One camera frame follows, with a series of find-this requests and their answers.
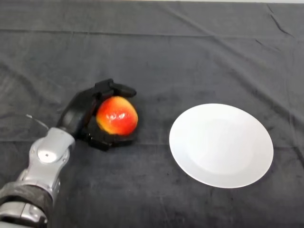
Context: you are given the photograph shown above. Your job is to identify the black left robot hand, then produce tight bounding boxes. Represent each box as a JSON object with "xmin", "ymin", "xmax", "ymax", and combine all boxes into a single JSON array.
[{"xmin": 56, "ymin": 78, "xmax": 138, "ymax": 152}]

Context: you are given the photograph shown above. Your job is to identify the red yellow apple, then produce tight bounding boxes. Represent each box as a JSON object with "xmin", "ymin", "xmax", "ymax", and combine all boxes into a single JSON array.
[{"xmin": 95, "ymin": 96, "xmax": 139, "ymax": 136}]

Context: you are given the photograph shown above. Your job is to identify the white round plate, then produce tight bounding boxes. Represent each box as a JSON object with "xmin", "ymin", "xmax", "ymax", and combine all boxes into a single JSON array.
[{"xmin": 169, "ymin": 103, "xmax": 274, "ymax": 189}]

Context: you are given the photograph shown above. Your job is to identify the black cloth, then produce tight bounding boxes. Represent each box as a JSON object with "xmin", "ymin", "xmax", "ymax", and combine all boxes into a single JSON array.
[{"xmin": 0, "ymin": 0, "xmax": 304, "ymax": 228}]

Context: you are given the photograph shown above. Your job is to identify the thin wrist cable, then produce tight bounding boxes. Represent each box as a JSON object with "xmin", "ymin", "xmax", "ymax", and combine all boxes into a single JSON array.
[{"xmin": 26, "ymin": 114, "xmax": 50, "ymax": 130}]

